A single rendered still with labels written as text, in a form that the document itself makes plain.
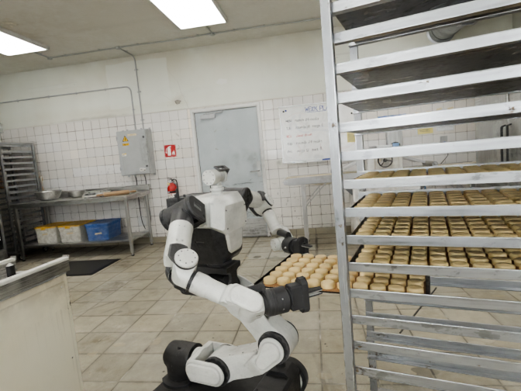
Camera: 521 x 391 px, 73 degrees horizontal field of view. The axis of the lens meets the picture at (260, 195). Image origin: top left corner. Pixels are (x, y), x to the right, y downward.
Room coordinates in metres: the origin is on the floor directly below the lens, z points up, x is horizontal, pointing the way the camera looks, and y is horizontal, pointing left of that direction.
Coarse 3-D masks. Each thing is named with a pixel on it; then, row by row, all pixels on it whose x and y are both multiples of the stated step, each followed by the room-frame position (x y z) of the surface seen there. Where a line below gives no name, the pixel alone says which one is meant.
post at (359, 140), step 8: (352, 48) 1.51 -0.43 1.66; (352, 56) 1.51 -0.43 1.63; (360, 136) 1.51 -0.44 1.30; (360, 144) 1.51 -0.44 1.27; (360, 160) 1.51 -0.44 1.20; (360, 168) 1.51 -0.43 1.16; (368, 304) 1.51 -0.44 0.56; (368, 328) 1.51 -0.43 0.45; (368, 360) 1.52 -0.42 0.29; (376, 368) 1.52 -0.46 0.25; (376, 384) 1.50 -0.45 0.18
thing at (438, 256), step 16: (368, 256) 1.19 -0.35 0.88; (384, 256) 1.17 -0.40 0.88; (400, 256) 1.15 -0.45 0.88; (416, 256) 1.14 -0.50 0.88; (432, 256) 1.12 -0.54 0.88; (448, 256) 1.16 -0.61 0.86; (464, 256) 1.09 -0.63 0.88; (480, 256) 1.08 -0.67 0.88; (496, 256) 1.08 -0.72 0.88; (512, 256) 1.07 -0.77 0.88
